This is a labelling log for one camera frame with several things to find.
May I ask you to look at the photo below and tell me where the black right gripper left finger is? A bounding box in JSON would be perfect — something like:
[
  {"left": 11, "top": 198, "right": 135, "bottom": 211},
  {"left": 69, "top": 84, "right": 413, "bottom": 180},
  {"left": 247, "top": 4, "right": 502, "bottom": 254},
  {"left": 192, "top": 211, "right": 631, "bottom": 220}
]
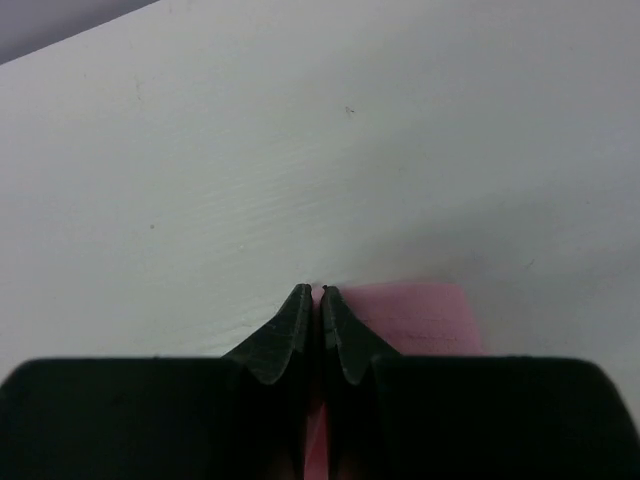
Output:
[{"left": 1, "top": 284, "right": 312, "bottom": 479}]

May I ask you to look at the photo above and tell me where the pink t-shirt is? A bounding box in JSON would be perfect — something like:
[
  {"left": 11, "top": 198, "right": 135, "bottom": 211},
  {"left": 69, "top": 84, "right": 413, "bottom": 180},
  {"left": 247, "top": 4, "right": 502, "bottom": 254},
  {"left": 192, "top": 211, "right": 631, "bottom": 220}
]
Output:
[{"left": 304, "top": 283, "right": 483, "bottom": 479}]

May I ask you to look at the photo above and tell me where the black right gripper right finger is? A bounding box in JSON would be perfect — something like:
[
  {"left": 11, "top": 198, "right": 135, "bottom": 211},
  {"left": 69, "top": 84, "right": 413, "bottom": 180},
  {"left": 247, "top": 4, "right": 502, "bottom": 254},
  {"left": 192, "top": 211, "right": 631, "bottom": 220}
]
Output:
[{"left": 320, "top": 286, "right": 639, "bottom": 479}]

